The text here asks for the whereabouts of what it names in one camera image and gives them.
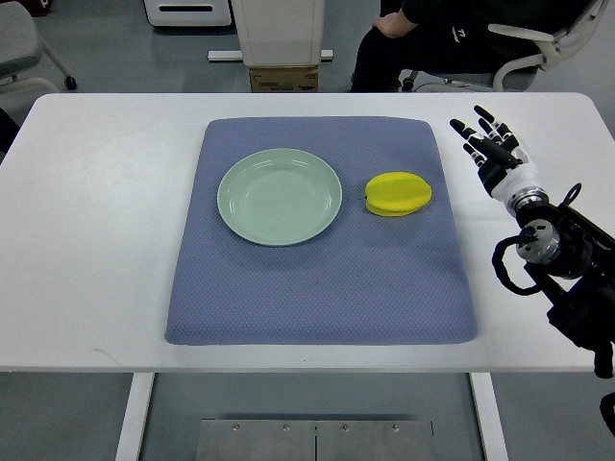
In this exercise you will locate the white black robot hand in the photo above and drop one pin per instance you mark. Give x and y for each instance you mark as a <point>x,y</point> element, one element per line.
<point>505,169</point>

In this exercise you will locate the yellow starfruit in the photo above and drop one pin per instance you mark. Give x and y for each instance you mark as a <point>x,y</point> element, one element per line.
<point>396,194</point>

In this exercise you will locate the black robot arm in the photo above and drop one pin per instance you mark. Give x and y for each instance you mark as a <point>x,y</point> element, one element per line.
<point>571,261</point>

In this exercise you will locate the light green plate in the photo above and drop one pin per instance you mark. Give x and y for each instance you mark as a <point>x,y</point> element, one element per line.
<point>279,197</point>

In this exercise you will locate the white office chair right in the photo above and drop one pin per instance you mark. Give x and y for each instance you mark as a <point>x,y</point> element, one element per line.
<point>518,75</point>

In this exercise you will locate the seated person in black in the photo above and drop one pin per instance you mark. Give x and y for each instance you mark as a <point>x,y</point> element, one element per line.
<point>451,37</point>

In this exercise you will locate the blue textured mat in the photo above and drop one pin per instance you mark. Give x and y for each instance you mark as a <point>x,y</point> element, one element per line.
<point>365,280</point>

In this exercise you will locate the cardboard box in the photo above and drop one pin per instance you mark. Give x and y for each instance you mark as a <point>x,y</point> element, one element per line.
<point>284,79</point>

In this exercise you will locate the white table right leg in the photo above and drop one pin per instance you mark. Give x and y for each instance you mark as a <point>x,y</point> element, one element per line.
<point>488,417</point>

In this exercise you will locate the white table leg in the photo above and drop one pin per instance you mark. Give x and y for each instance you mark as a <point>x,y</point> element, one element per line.
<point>488,417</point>
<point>135,417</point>

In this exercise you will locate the white appliance with slot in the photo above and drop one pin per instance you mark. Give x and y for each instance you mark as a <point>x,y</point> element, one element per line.
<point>188,13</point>

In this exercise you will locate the white table left leg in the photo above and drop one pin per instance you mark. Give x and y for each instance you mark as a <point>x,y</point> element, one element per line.
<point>135,417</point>

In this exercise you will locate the grey office chair left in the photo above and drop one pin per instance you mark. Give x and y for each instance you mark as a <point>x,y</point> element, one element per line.
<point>22,49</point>

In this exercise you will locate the white pedestal stand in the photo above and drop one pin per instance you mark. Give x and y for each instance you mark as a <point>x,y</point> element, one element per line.
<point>275,33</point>

